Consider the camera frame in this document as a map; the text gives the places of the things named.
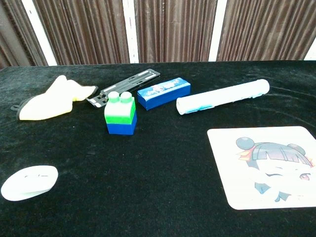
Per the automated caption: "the brown pleated curtain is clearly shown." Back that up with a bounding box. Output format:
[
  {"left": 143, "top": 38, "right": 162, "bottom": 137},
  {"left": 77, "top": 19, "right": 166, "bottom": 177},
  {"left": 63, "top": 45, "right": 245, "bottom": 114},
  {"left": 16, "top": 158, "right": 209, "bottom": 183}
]
[
  {"left": 134, "top": 0, "right": 218, "bottom": 64},
  {"left": 33, "top": 0, "right": 131, "bottom": 66},
  {"left": 0, "top": 0, "right": 49, "bottom": 69},
  {"left": 216, "top": 0, "right": 316, "bottom": 62}
]

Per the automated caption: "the blue rectangular box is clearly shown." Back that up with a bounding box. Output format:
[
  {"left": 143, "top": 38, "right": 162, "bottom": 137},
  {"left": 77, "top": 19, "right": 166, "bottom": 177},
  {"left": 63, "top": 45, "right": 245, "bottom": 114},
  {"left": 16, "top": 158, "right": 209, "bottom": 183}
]
[{"left": 137, "top": 77, "right": 192, "bottom": 111}]

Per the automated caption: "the black velvet tablecloth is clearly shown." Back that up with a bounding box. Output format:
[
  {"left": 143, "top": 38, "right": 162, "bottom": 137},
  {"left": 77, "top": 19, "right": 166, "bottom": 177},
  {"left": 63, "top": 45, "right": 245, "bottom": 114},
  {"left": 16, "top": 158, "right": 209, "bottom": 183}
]
[{"left": 0, "top": 60, "right": 316, "bottom": 237}]

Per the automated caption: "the cartoon girl mouse pad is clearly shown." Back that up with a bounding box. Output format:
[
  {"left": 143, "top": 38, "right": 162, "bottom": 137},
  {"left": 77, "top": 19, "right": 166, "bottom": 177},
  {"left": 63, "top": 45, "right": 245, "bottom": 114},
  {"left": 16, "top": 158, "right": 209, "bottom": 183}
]
[{"left": 206, "top": 125, "right": 316, "bottom": 211}]

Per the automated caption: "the white and light-blue roll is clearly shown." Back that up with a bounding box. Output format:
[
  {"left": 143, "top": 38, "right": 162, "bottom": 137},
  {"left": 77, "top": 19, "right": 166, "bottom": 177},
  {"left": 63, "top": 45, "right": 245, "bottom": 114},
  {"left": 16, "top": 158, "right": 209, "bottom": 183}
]
[{"left": 176, "top": 79, "right": 271, "bottom": 116}]

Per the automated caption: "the white computer mouse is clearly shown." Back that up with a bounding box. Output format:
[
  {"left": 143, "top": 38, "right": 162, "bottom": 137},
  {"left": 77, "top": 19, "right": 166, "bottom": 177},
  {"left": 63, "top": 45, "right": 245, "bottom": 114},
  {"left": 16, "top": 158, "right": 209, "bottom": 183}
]
[{"left": 0, "top": 165, "right": 59, "bottom": 202}]

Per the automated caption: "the white metal frame post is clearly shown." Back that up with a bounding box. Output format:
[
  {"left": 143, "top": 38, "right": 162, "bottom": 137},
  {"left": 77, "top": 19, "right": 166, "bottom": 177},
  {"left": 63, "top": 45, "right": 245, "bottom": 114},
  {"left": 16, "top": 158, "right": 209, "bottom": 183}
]
[
  {"left": 208, "top": 0, "right": 228, "bottom": 62},
  {"left": 303, "top": 40, "right": 316, "bottom": 61},
  {"left": 122, "top": 0, "right": 140, "bottom": 64}
]

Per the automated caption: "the green and blue toy brick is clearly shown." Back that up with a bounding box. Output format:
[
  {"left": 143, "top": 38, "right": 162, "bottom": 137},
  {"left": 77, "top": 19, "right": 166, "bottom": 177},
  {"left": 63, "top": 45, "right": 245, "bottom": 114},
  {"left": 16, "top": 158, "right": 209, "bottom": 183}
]
[{"left": 104, "top": 91, "right": 138, "bottom": 136}]

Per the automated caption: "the black folding laptop stand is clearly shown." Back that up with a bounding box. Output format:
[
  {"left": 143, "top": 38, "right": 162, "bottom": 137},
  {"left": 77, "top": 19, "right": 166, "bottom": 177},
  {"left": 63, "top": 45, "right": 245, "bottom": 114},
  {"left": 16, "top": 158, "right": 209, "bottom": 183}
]
[{"left": 85, "top": 68, "right": 161, "bottom": 109}]

